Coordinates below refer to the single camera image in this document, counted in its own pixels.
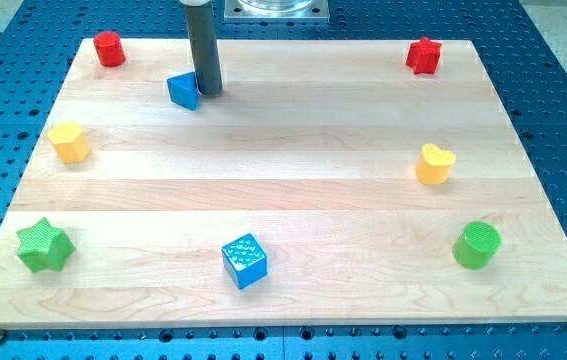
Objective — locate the yellow hexagon block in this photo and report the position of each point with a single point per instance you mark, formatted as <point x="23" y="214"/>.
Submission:
<point x="70" y="142"/>

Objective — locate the green star block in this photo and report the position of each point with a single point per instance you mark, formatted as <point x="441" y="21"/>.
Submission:
<point x="44" y="247"/>

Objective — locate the blue perforated metal table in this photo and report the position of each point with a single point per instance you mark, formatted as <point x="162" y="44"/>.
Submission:
<point x="38" y="41"/>

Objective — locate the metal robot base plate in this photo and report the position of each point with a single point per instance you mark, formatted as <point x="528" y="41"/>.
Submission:
<point x="247" y="11"/>

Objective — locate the blue triangle block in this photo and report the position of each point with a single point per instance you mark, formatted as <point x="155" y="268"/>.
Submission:
<point x="183" y="90"/>

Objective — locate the green cylinder block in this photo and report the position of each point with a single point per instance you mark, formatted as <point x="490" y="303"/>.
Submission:
<point x="476" y="245"/>

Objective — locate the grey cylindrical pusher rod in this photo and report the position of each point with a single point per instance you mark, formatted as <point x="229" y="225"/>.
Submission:
<point x="201" y="29"/>

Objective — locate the red cylinder block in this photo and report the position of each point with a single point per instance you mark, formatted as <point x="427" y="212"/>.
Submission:
<point x="109" y="49"/>

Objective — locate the red star block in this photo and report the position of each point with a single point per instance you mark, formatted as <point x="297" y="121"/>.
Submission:
<point x="423" y="56"/>

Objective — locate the light wooden board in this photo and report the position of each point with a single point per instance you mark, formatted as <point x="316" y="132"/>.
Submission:
<point x="311" y="148"/>

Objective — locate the blue cube block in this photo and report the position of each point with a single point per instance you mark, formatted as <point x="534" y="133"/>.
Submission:
<point x="245" y="261"/>

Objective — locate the yellow heart block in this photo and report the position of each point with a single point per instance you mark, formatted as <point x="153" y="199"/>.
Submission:
<point x="434" y="165"/>

